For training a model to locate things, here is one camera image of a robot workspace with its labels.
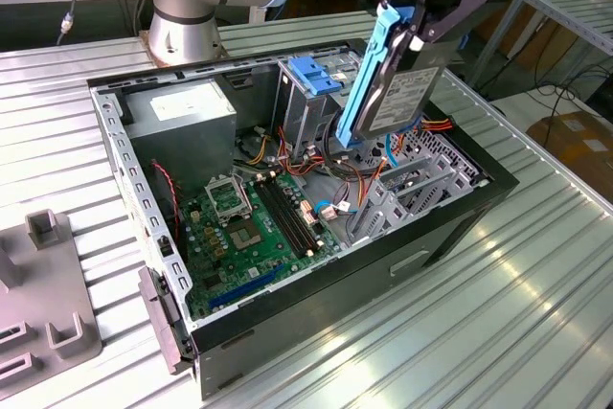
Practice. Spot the black open PC case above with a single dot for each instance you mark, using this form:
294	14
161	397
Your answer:
335	303

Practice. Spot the grey power supply unit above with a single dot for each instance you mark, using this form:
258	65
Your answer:
191	150

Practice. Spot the green motherboard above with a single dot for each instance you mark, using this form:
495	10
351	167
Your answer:
268	265

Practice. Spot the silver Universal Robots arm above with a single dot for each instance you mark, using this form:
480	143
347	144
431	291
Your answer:
182	21

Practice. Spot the grey parts rack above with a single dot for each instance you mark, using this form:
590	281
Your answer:
43	284

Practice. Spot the CPU socket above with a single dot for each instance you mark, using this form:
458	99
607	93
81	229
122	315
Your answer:
244	235

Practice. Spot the black RAM slot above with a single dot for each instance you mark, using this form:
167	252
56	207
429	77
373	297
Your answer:
283	222
295	215

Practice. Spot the brown cardboard box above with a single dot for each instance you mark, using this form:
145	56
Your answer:
579	141

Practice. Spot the grey plastic case panel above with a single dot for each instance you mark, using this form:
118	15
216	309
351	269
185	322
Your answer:
160	313

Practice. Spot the blue drive latch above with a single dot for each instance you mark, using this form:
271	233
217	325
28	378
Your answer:
311	76

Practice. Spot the grey metal drive cage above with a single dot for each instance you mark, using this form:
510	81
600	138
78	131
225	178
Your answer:
306	112

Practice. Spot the grey metal disk bay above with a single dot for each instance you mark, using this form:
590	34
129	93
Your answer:
433	170

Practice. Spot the blue expansion slot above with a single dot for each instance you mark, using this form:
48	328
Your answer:
244	288

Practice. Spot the hard disk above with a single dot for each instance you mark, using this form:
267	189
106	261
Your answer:
407	97

